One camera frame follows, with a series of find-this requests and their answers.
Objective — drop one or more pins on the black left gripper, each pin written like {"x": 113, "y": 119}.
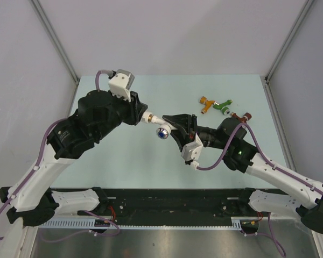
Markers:
{"x": 134, "y": 108}

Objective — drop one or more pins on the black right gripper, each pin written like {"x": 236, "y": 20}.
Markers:
{"x": 188, "y": 123}

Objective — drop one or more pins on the white elbow pipe fitting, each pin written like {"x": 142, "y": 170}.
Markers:
{"x": 146, "y": 117}

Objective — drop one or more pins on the grey white water faucet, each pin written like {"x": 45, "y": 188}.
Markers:
{"x": 164, "y": 128}

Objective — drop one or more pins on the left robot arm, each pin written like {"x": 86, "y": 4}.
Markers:
{"x": 98, "y": 114}

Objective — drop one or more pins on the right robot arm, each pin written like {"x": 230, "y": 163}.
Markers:
{"x": 234, "y": 144}

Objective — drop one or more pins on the yellow water faucet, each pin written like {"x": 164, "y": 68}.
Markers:
{"x": 206, "y": 104}

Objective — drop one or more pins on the green water faucet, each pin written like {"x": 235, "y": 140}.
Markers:
{"x": 223, "y": 107}

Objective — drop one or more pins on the brown water faucet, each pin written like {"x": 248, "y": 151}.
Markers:
{"x": 243, "y": 119}

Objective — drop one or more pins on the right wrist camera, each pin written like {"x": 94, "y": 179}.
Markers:
{"x": 192, "y": 151}

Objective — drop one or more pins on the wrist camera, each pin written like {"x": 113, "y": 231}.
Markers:
{"x": 121, "y": 83}
{"x": 192, "y": 151}

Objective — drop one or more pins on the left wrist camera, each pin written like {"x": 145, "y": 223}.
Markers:
{"x": 121, "y": 83}

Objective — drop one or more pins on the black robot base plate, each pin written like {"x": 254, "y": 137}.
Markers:
{"x": 173, "y": 207}

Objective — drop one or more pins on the aluminium frame post right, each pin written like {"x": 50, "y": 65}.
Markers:
{"x": 305, "y": 10}

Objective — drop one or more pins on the aluminium frame post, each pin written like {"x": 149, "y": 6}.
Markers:
{"x": 305, "y": 10}
{"x": 52, "y": 35}

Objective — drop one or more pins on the aluminium frame post left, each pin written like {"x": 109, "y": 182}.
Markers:
{"x": 52, "y": 35}

